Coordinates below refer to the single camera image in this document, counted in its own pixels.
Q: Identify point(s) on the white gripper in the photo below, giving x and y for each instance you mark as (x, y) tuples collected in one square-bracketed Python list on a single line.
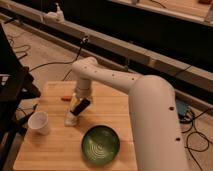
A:
[(82, 90)]

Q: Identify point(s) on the black eraser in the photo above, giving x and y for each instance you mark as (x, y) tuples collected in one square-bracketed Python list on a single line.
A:
[(81, 106)]

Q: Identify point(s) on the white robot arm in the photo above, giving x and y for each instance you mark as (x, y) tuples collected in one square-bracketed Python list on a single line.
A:
[(155, 125)]

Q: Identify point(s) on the red marker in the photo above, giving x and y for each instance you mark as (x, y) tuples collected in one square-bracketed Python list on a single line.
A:
[(66, 98)]

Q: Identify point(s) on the green plate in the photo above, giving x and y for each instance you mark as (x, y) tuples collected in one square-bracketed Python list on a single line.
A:
[(100, 145)]

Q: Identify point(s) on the white paper cup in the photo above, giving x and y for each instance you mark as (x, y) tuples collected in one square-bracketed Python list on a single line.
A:
[(39, 123)]

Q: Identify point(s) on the black chair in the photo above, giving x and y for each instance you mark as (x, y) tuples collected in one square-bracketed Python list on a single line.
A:
[(16, 84)]

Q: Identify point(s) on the blue power box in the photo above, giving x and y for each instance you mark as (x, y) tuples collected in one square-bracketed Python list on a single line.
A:
[(182, 108)]

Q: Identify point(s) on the white object on rail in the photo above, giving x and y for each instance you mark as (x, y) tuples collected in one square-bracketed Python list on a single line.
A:
[(58, 15)]

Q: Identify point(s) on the wooden rail beam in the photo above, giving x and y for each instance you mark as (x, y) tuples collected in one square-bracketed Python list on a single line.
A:
[(178, 49)]

